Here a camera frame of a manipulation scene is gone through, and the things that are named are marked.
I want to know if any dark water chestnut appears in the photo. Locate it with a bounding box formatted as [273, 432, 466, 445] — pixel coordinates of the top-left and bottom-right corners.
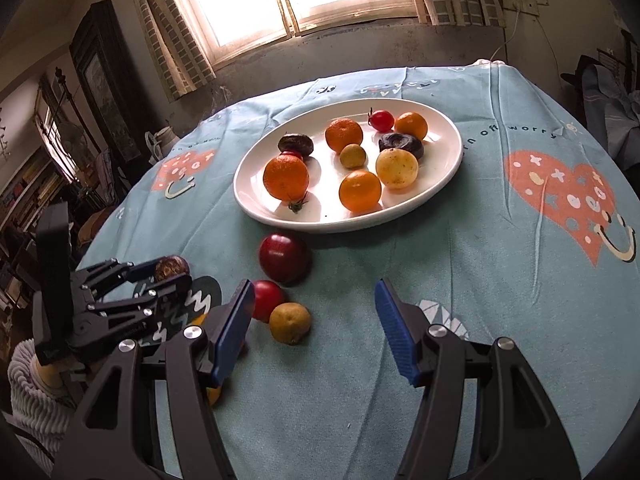
[154, 255, 191, 283]
[278, 133, 314, 157]
[378, 132, 424, 160]

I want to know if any small tan longan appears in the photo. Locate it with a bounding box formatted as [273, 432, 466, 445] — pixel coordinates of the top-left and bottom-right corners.
[269, 302, 311, 344]

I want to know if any dark red plum tomato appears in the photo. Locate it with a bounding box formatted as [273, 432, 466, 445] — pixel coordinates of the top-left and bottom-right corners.
[258, 233, 312, 286]

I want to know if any large rough mandarin orange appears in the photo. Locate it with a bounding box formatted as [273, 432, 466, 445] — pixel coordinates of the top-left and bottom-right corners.
[262, 155, 309, 203]

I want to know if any small orange tomato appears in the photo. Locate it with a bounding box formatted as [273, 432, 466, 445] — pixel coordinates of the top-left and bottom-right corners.
[338, 169, 382, 214]

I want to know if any yellow loquat fruit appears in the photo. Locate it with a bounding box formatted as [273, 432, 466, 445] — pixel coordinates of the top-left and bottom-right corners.
[375, 148, 419, 190]

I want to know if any red cherry tomato with stem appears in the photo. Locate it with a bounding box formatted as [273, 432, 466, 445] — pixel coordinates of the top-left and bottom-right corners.
[368, 108, 395, 133]

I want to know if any small round orange kumquat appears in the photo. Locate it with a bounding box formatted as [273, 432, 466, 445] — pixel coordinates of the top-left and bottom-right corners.
[394, 112, 428, 141]

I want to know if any smooth orange tomato with stem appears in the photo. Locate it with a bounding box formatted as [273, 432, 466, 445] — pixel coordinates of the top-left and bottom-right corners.
[288, 195, 307, 214]

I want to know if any grey ribbed sleeve forearm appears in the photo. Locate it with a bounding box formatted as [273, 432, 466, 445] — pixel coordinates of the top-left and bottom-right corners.
[8, 339, 74, 477]

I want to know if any person left hand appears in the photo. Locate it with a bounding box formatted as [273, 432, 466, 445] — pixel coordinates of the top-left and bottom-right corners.
[35, 356, 84, 396]

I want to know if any wooden bookshelf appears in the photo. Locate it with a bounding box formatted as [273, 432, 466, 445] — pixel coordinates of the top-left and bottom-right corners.
[0, 144, 66, 241]

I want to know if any white ceramic jug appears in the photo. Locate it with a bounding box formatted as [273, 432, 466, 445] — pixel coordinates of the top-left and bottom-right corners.
[144, 126, 179, 165]

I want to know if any light blue patterned tablecloth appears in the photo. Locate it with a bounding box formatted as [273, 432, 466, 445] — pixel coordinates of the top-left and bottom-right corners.
[84, 63, 639, 479]

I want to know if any dark framed painting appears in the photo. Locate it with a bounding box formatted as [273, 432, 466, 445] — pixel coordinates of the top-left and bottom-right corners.
[70, 0, 146, 180]

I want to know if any white oval plate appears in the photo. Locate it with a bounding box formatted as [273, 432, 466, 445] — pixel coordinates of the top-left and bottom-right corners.
[233, 98, 463, 233]

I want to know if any left checkered curtain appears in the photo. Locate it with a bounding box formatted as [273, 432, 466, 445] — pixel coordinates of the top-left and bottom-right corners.
[134, 0, 215, 101]

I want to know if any pile of blue-grey clothes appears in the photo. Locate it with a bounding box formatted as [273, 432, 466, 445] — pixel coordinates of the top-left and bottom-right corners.
[561, 55, 639, 172]

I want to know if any wall power socket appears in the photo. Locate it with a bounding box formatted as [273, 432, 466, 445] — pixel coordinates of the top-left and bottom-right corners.
[500, 0, 540, 16]

